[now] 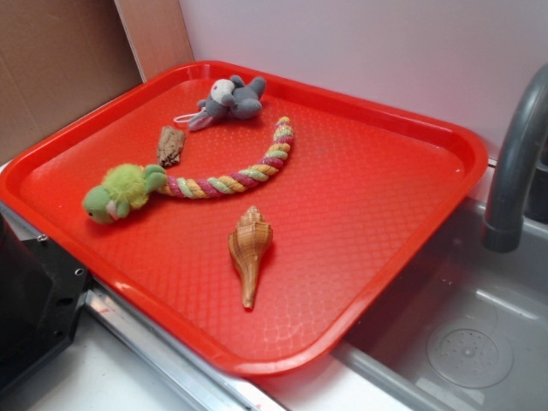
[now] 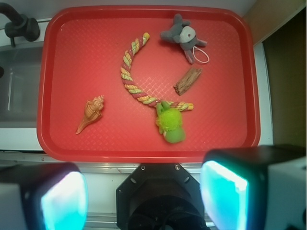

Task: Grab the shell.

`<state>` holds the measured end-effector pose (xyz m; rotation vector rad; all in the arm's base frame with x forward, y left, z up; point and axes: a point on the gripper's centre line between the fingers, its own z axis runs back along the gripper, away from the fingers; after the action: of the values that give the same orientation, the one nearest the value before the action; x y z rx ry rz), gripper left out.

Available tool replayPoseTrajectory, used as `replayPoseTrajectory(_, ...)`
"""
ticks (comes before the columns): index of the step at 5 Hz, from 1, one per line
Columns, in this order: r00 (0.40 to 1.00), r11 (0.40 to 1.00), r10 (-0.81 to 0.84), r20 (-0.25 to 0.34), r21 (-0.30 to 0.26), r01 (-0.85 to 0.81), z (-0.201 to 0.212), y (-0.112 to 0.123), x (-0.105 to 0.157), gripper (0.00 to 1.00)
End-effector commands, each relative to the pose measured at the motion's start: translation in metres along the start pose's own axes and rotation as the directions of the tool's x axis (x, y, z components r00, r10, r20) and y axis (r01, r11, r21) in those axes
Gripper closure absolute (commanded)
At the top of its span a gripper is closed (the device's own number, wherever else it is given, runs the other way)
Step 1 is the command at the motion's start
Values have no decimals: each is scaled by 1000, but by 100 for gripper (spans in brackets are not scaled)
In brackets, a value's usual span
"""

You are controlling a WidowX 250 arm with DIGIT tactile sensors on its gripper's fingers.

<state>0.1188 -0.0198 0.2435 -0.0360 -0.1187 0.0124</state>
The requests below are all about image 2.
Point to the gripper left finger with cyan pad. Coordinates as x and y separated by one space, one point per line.
52 196

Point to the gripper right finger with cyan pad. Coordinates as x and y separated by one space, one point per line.
256 188

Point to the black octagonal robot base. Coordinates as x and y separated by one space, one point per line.
160 197

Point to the orange spiral seashell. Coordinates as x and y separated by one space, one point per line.
92 113

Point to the stainless steel sink basin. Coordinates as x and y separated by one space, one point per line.
19 86

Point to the green fuzzy toy figure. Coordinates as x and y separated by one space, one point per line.
170 123

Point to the brown wood bark piece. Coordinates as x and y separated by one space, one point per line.
188 79

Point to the red plastic tray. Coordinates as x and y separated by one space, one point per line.
82 55

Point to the black faucet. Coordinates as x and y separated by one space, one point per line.
20 25

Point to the multicolour twisted rope toy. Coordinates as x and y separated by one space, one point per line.
134 88

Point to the grey plush donkey keychain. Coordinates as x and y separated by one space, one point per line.
183 34

